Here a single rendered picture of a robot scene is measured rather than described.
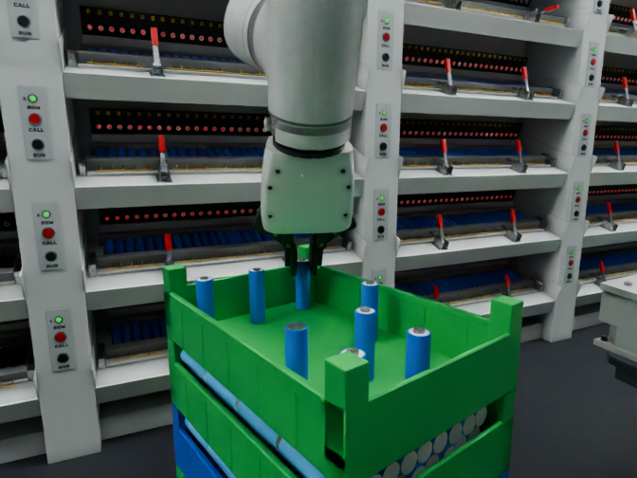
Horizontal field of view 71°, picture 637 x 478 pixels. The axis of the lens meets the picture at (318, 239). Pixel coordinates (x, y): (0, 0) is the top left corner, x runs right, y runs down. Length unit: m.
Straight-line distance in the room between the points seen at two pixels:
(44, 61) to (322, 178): 0.61
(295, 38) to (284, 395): 0.28
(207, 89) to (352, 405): 0.77
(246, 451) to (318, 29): 0.35
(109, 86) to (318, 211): 0.56
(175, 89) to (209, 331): 0.61
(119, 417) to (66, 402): 0.13
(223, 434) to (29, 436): 0.72
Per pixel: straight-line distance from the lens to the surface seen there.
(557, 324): 1.65
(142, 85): 0.94
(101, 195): 0.94
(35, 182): 0.94
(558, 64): 1.61
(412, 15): 1.18
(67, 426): 1.07
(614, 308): 0.88
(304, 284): 0.57
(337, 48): 0.41
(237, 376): 0.39
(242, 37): 0.47
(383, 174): 1.10
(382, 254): 1.13
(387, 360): 0.45
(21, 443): 1.14
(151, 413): 1.12
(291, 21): 0.41
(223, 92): 0.96
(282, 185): 0.47
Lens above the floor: 0.60
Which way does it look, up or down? 11 degrees down
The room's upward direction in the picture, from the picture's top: straight up
